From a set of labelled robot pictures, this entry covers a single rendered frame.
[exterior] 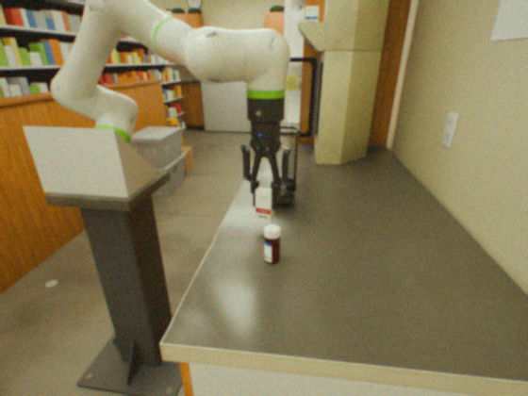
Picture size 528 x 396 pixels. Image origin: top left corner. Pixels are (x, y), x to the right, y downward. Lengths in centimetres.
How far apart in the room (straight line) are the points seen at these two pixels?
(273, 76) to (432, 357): 61
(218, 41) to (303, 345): 58
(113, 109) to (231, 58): 74
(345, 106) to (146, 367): 154
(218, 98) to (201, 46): 586
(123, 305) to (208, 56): 118
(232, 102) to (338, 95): 516
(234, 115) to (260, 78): 578
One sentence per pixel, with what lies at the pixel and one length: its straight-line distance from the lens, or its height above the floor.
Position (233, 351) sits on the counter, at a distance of 57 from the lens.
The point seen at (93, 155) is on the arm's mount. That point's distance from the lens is 118.
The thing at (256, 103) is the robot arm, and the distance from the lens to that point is 73.
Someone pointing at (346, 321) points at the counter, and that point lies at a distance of 63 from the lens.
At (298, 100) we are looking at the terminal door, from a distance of 172.
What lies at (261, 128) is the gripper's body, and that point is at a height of 123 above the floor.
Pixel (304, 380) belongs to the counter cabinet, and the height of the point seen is 89.
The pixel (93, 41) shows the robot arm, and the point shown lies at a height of 143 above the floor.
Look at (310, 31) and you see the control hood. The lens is 139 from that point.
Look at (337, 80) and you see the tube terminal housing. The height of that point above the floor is 130.
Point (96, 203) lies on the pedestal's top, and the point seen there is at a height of 92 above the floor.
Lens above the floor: 138
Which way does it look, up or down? 25 degrees down
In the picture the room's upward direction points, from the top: straight up
